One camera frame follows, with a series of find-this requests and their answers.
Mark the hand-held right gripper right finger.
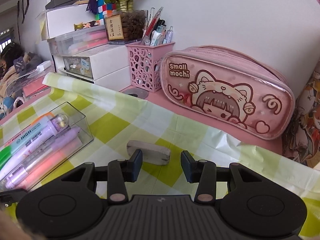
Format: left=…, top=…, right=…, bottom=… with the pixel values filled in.
left=181, top=151, right=262, bottom=203

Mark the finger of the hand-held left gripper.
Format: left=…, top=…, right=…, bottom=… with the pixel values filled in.
left=0, top=189, right=27, bottom=206

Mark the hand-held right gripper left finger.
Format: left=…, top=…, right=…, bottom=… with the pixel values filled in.
left=61, top=149, right=143, bottom=204

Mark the white eraser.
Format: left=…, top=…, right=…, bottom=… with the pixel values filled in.
left=127, top=140, right=171, bottom=166

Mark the orange highlighter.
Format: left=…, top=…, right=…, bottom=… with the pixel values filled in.
left=24, top=139, right=83, bottom=187

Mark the pale blue green highlighter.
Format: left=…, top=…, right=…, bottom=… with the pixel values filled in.
left=0, top=114, right=55, bottom=173

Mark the clear plastic organizer box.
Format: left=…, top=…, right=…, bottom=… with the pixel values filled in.
left=0, top=102, right=94, bottom=193

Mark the lilac slim pen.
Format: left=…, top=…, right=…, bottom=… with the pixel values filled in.
left=5, top=127, right=82, bottom=188

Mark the purple dome-top pen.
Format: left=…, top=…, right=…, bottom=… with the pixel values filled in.
left=0, top=113, right=69, bottom=180

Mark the green checkered tablecloth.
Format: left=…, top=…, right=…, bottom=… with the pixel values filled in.
left=0, top=72, right=320, bottom=240

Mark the pink cartoon pencil case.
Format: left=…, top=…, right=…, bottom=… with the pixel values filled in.
left=160, top=45, right=296, bottom=140

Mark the blue plush toy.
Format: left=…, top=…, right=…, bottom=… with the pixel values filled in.
left=0, top=96, right=16, bottom=120

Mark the pink perforated pen holder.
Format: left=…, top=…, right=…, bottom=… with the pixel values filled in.
left=125, top=42, right=175, bottom=92

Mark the white drawer organizer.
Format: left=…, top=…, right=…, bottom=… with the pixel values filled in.
left=51, top=45, right=132, bottom=88

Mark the salmon red book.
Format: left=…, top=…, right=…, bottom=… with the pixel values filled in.
left=22, top=80, right=51, bottom=97

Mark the cat print book slipcase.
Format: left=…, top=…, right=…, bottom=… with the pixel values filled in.
left=282, top=69, right=320, bottom=168

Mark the dark perforated stand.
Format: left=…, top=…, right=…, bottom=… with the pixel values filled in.
left=14, top=56, right=26, bottom=72

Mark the white charger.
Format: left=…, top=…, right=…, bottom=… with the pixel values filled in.
left=36, top=60, right=52, bottom=73

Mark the bunch of pens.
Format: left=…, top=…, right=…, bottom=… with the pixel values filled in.
left=141, top=6, right=174, bottom=46

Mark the clear lidded plastic box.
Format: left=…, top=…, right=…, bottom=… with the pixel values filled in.
left=47, top=29, right=108, bottom=53

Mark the clear plant pot with label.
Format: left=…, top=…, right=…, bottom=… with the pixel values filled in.
left=104, top=9, right=148, bottom=44

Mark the small cartoon figurine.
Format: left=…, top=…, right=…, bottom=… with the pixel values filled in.
left=74, top=20, right=99, bottom=30

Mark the white cardboard box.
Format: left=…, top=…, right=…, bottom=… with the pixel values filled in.
left=40, top=6, right=105, bottom=40

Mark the colourful puzzle cube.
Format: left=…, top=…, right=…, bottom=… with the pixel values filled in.
left=96, top=0, right=118, bottom=14

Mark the clear bag with yellow pieces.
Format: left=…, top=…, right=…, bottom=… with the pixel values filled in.
left=35, top=12, right=48, bottom=43

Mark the grey desk cable grommet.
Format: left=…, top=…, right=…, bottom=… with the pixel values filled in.
left=122, top=88, right=150, bottom=99

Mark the white charger cable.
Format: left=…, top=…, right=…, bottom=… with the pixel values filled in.
left=15, top=69, right=40, bottom=81

